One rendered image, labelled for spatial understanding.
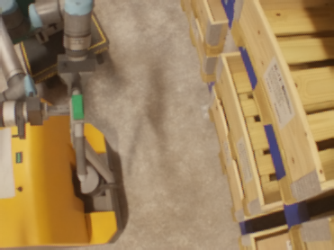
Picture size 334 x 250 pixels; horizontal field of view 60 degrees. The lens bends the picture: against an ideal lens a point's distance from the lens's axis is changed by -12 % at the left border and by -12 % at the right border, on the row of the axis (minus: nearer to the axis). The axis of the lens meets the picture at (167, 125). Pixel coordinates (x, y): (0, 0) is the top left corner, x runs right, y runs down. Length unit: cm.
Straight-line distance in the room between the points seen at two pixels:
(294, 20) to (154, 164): 150
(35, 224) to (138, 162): 112
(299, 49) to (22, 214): 144
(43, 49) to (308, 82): 204
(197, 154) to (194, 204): 38
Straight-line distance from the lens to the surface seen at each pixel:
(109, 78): 272
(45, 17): 114
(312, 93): 125
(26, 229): 159
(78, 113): 103
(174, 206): 235
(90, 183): 198
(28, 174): 163
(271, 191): 166
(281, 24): 139
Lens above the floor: 233
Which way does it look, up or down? 69 degrees down
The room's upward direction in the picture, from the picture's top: 2 degrees counter-clockwise
